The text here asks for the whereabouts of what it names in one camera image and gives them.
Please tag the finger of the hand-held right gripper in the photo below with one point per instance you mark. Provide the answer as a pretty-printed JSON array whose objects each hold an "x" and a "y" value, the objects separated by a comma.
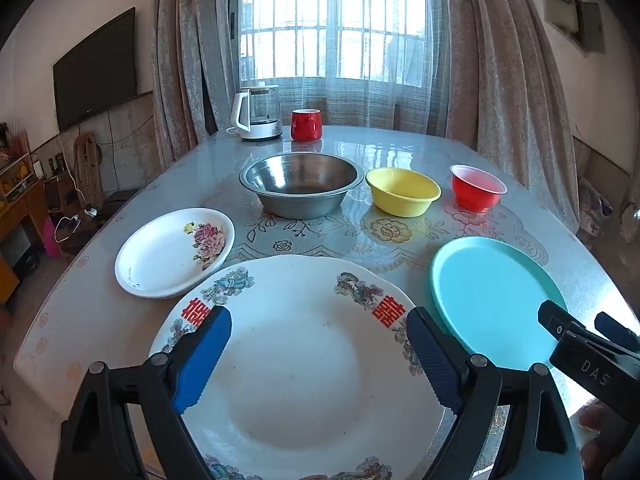
[
  {"x": 617, "y": 330},
  {"x": 555, "y": 320}
]

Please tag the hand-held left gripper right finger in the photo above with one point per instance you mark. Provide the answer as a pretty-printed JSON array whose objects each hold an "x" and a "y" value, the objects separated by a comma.
[{"x": 432, "y": 360}]

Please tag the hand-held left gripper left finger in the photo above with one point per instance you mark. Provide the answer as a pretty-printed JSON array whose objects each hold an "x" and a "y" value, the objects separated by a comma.
[{"x": 200, "y": 355}]

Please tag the teal plastic plate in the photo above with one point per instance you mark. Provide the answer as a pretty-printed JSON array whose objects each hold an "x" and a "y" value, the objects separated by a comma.
[{"x": 485, "y": 290}]

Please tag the white dragon print plate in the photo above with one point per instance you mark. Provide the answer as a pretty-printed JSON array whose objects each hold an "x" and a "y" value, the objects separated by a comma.
[{"x": 300, "y": 360}]

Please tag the white floral plate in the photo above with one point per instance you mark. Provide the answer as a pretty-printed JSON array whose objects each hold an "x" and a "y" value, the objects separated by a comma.
[{"x": 160, "y": 255}]

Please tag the red plastic bowl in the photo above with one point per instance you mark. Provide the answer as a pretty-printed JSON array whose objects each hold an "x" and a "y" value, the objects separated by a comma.
[{"x": 472, "y": 195}]

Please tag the yellow plastic bowl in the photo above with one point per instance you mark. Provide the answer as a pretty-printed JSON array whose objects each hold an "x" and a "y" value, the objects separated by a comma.
[{"x": 400, "y": 200}]

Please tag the stainless steel bowl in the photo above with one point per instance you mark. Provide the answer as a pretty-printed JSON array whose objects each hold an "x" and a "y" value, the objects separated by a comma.
[{"x": 300, "y": 180}]

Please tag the person's right hand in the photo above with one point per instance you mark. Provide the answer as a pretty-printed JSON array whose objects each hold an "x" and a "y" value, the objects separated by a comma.
[{"x": 597, "y": 430}]

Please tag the crumpled plastic bag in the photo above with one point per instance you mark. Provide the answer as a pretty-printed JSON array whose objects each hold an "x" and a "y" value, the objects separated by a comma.
[{"x": 592, "y": 205}]

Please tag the lace patterned table mat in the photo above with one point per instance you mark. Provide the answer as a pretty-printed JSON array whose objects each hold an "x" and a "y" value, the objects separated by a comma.
[{"x": 320, "y": 240}]

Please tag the dark low bench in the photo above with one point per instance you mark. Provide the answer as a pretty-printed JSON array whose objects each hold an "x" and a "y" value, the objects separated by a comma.
[{"x": 115, "y": 197}]

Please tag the pink plastic container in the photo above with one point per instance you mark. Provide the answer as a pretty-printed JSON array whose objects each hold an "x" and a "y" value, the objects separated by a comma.
[{"x": 51, "y": 240}]

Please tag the wooden cabinet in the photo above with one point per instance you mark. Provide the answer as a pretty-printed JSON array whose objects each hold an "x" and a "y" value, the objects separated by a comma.
[{"x": 30, "y": 205}]

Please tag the beige velvet curtain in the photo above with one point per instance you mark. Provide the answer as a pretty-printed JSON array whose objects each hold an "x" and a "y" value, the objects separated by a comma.
[
  {"x": 510, "y": 85},
  {"x": 180, "y": 60}
]

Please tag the red mug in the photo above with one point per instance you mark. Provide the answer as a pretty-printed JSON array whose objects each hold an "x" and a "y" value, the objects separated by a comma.
[{"x": 305, "y": 127}]

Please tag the white electric glass kettle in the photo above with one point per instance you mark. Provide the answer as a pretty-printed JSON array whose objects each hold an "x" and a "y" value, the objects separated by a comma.
[{"x": 260, "y": 110}]

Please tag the white sheer curtain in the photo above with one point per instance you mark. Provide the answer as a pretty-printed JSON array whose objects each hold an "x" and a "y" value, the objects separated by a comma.
[{"x": 360, "y": 105}]

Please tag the wooden shelf with ornaments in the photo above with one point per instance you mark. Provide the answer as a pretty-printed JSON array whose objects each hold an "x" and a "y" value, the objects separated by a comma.
[{"x": 15, "y": 160}]

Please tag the barred window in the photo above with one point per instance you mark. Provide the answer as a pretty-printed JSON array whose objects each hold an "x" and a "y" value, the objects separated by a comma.
[{"x": 330, "y": 20}]

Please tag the black wall television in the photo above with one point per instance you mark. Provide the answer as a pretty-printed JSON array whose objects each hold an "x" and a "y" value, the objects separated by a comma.
[{"x": 95, "y": 70}]

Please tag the wall electrical panel box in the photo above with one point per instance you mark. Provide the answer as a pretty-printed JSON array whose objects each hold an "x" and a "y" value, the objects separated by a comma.
[{"x": 565, "y": 5}]

